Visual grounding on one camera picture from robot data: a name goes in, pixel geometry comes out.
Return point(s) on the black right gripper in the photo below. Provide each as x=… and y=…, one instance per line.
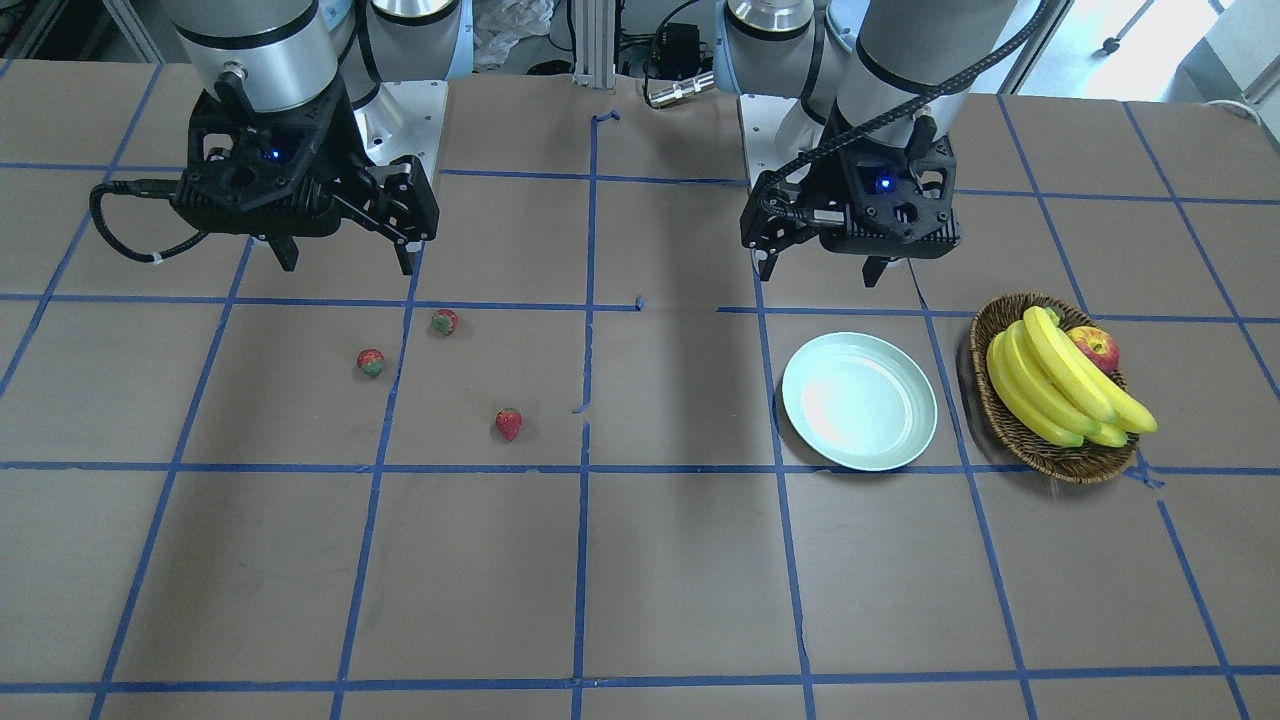
x=404, y=202

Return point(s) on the light green plate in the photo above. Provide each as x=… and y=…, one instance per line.
x=859, y=401

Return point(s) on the yellow banana bunch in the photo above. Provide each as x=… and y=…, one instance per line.
x=1056, y=391

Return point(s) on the brown wicker basket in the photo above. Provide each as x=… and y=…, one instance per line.
x=997, y=430

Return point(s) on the red strawberry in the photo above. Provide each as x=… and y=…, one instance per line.
x=508, y=423
x=371, y=362
x=444, y=321

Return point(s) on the aluminium frame post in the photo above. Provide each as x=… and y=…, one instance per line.
x=594, y=41

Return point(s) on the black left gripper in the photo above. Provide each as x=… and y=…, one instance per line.
x=768, y=218

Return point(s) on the silver metal connector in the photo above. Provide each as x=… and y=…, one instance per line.
x=679, y=91

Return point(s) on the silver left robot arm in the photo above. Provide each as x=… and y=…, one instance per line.
x=884, y=60

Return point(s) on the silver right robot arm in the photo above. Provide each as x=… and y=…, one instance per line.
x=289, y=51

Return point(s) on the black power box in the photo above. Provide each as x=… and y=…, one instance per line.
x=676, y=51

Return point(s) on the red apple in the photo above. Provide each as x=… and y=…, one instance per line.
x=1098, y=345

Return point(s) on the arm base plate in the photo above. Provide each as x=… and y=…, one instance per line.
x=405, y=119
x=776, y=129

